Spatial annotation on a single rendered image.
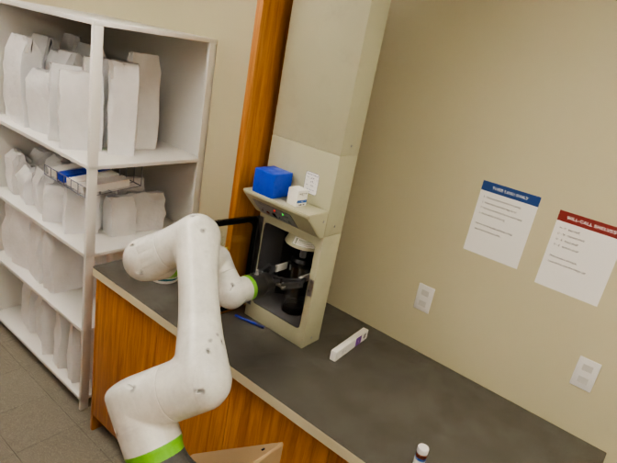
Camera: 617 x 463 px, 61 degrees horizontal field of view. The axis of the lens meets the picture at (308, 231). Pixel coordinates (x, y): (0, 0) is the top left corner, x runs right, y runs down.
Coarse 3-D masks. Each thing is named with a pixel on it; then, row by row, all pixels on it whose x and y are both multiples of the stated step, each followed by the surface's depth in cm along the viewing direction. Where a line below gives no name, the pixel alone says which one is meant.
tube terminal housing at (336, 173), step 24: (288, 144) 190; (288, 168) 192; (312, 168) 185; (336, 168) 179; (336, 192) 183; (264, 216) 204; (336, 216) 189; (312, 240) 190; (336, 240) 194; (312, 264) 192; (312, 288) 194; (264, 312) 212; (312, 312) 200; (288, 336) 206; (312, 336) 206
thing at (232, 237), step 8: (248, 216) 200; (240, 224) 198; (248, 224) 201; (224, 232) 194; (232, 232) 197; (240, 232) 200; (248, 232) 203; (224, 240) 196; (232, 240) 198; (240, 240) 201; (248, 240) 204; (232, 248) 200; (240, 248) 203; (248, 248) 206; (232, 256) 202; (240, 256) 204; (240, 264) 206; (240, 272) 208
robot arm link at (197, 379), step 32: (192, 224) 133; (160, 256) 136; (192, 256) 128; (192, 288) 122; (192, 320) 116; (192, 352) 110; (224, 352) 114; (160, 384) 109; (192, 384) 106; (224, 384) 109; (192, 416) 111
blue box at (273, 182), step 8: (256, 168) 187; (264, 168) 188; (272, 168) 190; (280, 168) 192; (256, 176) 188; (264, 176) 186; (272, 176) 183; (280, 176) 185; (288, 176) 188; (256, 184) 189; (264, 184) 186; (272, 184) 184; (280, 184) 186; (288, 184) 190; (256, 192) 190; (264, 192) 187; (272, 192) 185; (280, 192) 188
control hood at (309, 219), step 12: (252, 192) 190; (252, 204) 199; (276, 204) 183; (288, 204) 183; (300, 216) 178; (312, 216) 177; (324, 216) 182; (300, 228) 188; (312, 228) 180; (324, 228) 185
